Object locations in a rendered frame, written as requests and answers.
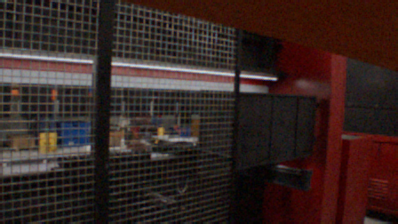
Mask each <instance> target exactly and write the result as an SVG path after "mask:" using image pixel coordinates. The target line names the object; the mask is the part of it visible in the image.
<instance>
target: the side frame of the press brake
mask: <svg viewBox="0 0 398 224"><path fill-rule="evenodd" d="M275 43H276V44H280V45H282V46H283V47H282V48H281V47H277V46H276V47H275V70H279V71H284V72H287V76H279V79H269V82H268V92H271V93H285V94H298V95H312V96H317V102H319V108H316V114H315V126H314V136H315V137H316V142H314V155H313V156H307V157H303V158H300V159H292V160H289V161H285V162H281V163H280V164H279V165H283V166H286V167H289V168H291V167H292V168H295V169H299V170H301V169H302V168H304V169H306V170H309V169H313V176H312V179H311V189H310V190H308V191H306V192H305V191H302V190H296V189H295V188H288V187H285V186H280V185H278V184H273V183H271V182H265V188H264V202H263V213H262V224H335V216H336V206H337V196H338V176H339V166H340V155H341V144H342V133H343V113H344V102H345V81H346V57H342V56H339V55H337V54H334V53H329V52H324V51H322V50H317V49H314V48H311V47H308V46H304V45H300V44H295V43H292V42H287V41H284V40H283V41H282V42H278V41H275Z"/></svg>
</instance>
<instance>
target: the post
mask: <svg viewBox="0 0 398 224"><path fill-rule="evenodd" d="M99 1H100V2H99V18H98V24H99V26H98V32H99V33H97V40H98V41H97V43H96V41H93V48H99V49H93V54H92V72H94V71H95V72H97V73H95V80H97V81H95V88H96V89H95V96H96V97H95V98H94V89H93V88H94V81H92V104H93V100H94V104H96V105H94V112H96V113H94V119H96V121H94V127H96V129H94V135H96V136H94V143H95V144H94V151H95V152H94V153H93V161H92V160H91V166H95V167H91V168H90V174H92V169H93V175H94V180H93V189H94V190H93V192H92V190H91V193H90V197H91V196H95V197H94V198H93V202H94V203H95V205H94V207H93V211H95V212H94V213H93V214H92V212H91V221H90V224H92V223H93V222H94V224H109V222H110V220H109V197H110V195H109V173H110V161H109V148H110V123H111V76H112V58H113V43H114V23H115V0H99ZM95 55H96V56H98V57H96V64H98V65H96V70H95V65H93V64H95V57H94V56H95ZM92 80H94V73H92ZM94 181H95V182H94ZM93 219H96V220H93Z"/></svg>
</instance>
